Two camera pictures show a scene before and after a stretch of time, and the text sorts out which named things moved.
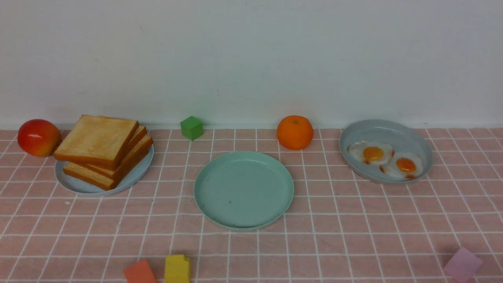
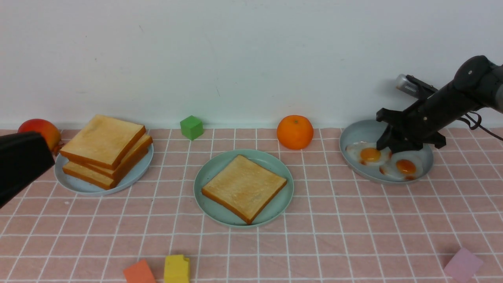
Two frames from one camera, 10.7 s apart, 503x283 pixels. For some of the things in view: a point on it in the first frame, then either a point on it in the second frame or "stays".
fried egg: (371, 153) stays
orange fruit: (295, 132) stays
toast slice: (99, 141) to (245, 187)
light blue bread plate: (74, 185) stays
